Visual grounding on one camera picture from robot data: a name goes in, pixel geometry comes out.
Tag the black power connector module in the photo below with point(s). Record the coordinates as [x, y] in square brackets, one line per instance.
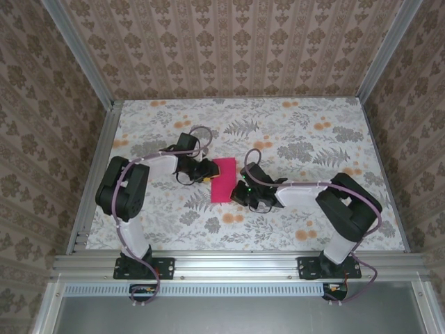
[335, 289]

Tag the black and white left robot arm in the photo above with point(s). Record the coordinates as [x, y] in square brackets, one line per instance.
[121, 195]

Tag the aluminium panel frame bar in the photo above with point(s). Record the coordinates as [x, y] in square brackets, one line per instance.
[426, 309]
[47, 309]

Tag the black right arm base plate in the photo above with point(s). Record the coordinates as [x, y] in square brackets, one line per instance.
[307, 268]

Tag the aluminium table side rail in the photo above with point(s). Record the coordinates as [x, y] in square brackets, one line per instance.
[105, 139]

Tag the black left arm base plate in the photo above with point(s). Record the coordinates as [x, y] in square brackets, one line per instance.
[167, 268]

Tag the aluminium frame post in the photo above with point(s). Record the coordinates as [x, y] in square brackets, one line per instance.
[382, 52]
[80, 55]

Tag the grey metal sheet panel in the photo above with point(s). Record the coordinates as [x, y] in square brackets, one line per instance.
[236, 316]

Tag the aluminium frame cross rail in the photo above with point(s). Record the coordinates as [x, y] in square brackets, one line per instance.
[236, 264]

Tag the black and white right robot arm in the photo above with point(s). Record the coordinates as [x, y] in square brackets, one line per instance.
[351, 208]

